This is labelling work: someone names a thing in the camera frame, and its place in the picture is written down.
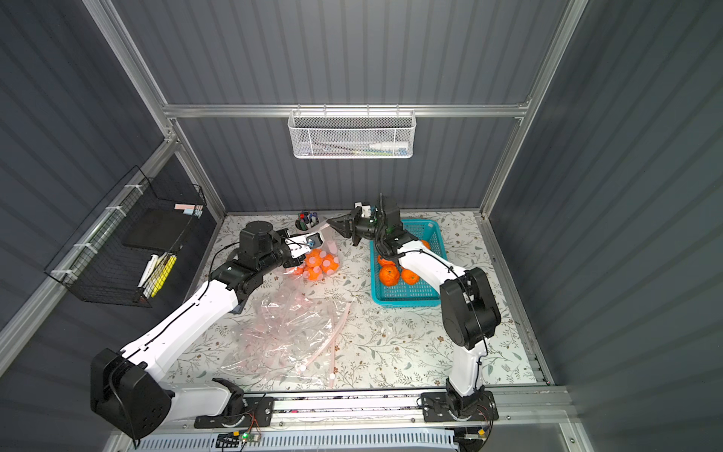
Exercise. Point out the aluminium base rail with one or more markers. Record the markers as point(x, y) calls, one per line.
point(416, 408)

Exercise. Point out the white wire mesh basket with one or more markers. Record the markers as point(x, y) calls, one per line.
point(367, 133)

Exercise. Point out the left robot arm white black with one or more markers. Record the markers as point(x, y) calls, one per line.
point(126, 386)

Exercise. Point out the black notebook in basket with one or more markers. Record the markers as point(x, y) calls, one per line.
point(160, 231)

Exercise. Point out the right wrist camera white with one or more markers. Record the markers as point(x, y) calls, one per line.
point(366, 211)

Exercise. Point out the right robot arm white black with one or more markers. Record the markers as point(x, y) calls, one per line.
point(470, 313)

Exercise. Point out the pink pen cup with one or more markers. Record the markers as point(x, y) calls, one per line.
point(306, 221)

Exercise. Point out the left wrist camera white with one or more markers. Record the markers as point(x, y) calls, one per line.
point(300, 245)

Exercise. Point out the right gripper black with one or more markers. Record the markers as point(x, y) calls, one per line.
point(355, 226)

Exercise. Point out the clear zip-top bag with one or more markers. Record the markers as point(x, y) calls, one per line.
point(329, 247)
point(276, 370)
point(296, 319)

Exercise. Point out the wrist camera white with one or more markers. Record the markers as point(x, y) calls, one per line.
point(366, 211)
point(300, 245)

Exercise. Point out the orange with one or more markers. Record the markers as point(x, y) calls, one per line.
point(314, 258)
point(409, 277)
point(330, 264)
point(389, 275)
point(313, 274)

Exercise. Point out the black wire wall basket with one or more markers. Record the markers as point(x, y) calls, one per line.
point(127, 255)

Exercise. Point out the teal plastic basket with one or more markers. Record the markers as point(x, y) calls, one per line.
point(402, 294)

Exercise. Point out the yellow item in black basket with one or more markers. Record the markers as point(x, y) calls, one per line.
point(159, 273)

